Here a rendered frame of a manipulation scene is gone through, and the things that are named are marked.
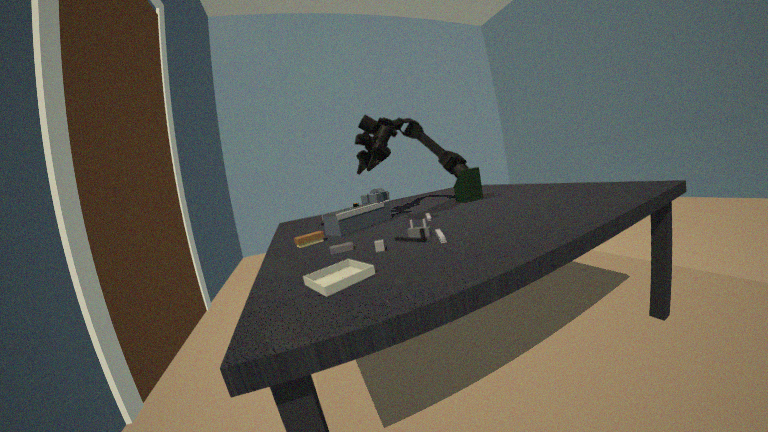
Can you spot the cream open tray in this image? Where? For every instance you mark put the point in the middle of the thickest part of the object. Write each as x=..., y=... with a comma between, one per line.
x=338, y=276

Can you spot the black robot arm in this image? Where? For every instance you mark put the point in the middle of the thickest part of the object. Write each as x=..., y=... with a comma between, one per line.
x=386, y=128

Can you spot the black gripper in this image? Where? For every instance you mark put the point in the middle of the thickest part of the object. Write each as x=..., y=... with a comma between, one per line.
x=375, y=154

